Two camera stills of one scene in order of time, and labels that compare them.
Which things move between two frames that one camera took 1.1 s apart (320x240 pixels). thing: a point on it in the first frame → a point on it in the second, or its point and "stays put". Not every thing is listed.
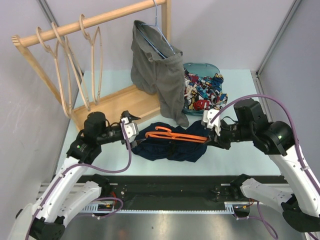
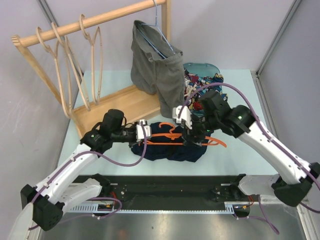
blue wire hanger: (156, 25) stays put
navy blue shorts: (163, 149) stays put
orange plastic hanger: (170, 135) → (212, 142)
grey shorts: (156, 68) stays put
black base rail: (172, 189) stays put
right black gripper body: (229, 133) → (199, 128)
